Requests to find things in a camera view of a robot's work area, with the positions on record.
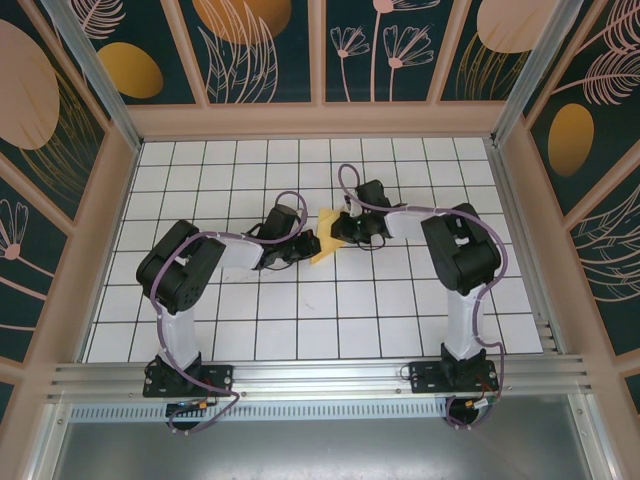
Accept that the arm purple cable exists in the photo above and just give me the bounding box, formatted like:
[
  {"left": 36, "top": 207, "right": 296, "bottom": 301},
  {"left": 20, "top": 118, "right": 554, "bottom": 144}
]
[
  {"left": 155, "top": 191, "right": 307, "bottom": 437},
  {"left": 337, "top": 163, "right": 509, "bottom": 431}
]

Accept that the aluminium corner post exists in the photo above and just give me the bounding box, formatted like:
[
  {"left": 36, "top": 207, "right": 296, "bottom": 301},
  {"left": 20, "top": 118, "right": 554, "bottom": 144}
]
[
  {"left": 39, "top": 0, "right": 144, "bottom": 153},
  {"left": 492, "top": 0, "right": 587, "bottom": 147}
]

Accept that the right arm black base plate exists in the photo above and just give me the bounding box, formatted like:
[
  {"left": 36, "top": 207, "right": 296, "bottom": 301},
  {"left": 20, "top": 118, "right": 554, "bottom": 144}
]
[{"left": 408, "top": 359, "right": 499, "bottom": 394}]

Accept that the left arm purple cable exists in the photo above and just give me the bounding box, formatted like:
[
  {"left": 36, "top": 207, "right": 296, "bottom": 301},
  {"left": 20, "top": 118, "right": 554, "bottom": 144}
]
[{"left": 155, "top": 191, "right": 307, "bottom": 437}]

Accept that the grey metal panel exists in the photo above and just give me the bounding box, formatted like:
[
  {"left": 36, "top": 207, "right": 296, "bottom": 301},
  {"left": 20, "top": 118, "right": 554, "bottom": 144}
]
[{"left": 47, "top": 419, "right": 599, "bottom": 480}]

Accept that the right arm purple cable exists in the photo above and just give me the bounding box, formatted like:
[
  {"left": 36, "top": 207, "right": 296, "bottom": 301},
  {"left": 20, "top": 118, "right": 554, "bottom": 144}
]
[{"left": 337, "top": 163, "right": 509, "bottom": 431}]

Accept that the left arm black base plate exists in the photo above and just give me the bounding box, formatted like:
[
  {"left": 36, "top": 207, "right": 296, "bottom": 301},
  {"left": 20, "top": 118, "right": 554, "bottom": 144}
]
[{"left": 143, "top": 363, "right": 236, "bottom": 399}]

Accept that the yellow cloth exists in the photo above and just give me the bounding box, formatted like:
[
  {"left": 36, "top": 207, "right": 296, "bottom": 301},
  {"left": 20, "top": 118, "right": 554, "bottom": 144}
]
[{"left": 309, "top": 207, "right": 347, "bottom": 267}]

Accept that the slotted grey cable duct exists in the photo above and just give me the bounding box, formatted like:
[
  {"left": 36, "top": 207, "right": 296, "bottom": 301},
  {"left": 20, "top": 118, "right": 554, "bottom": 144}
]
[{"left": 69, "top": 403, "right": 451, "bottom": 422}]

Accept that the aluminium side rail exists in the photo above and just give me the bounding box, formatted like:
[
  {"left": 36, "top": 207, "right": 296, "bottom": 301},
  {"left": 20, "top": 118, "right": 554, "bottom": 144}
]
[{"left": 487, "top": 139, "right": 564, "bottom": 357}]

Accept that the long aluminium mounting rail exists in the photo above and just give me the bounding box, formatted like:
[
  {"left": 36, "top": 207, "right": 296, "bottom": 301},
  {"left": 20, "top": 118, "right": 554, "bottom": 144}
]
[{"left": 47, "top": 354, "right": 594, "bottom": 401}]

